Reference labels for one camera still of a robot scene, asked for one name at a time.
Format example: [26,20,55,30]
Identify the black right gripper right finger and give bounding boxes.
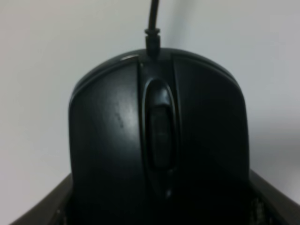
[248,171,293,225]

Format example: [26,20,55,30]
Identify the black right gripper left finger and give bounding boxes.
[12,174,73,225]

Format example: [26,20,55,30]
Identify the black computer mouse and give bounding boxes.
[67,48,249,225]

